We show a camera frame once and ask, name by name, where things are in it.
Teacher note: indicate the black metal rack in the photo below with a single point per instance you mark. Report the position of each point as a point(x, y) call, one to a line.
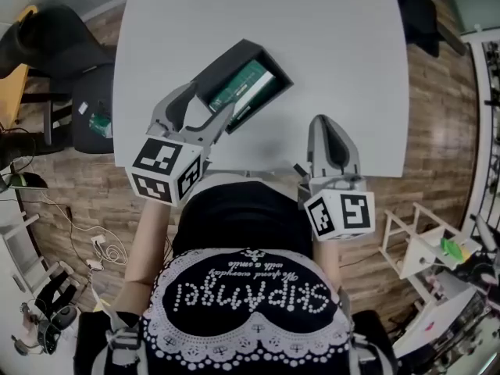
point(490, 131)

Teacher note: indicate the green cloth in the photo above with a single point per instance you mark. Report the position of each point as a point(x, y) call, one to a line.
point(451, 246)

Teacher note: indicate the person's right forearm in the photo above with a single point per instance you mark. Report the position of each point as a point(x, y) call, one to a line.
point(326, 264)

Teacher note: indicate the dark grey box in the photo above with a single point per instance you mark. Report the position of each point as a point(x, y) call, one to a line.
point(226, 65)

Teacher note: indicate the person's black printed top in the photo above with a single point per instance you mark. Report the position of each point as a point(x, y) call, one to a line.
point(242, 217)

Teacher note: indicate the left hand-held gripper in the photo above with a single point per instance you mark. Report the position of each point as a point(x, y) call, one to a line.
point(156, 158)

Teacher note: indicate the black and green device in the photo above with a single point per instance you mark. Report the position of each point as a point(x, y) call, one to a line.
point(27, 181)

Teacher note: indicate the dark grey round device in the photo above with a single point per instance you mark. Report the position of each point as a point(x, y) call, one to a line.
point(64, 318)

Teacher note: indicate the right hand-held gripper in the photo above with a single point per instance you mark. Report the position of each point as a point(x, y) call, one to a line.
point(353, 215)

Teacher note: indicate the black office chair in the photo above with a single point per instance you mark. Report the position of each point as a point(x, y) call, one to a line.
point(422, 10)
point(51, 45)

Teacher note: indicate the tan wooden desk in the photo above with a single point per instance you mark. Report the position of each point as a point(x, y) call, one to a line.
point(15, 84)

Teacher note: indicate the person's left forearm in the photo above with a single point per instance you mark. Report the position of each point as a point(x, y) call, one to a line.
point(146, 256)

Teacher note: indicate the green and white packet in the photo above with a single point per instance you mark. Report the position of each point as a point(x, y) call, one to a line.
point(242, 84)

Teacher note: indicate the white power strip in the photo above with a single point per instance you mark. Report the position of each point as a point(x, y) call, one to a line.
point(98, 240)

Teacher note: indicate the small white card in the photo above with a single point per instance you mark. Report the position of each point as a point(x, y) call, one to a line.
point(83, 107)

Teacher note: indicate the white step stool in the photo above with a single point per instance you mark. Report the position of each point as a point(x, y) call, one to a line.
point(418, 252)

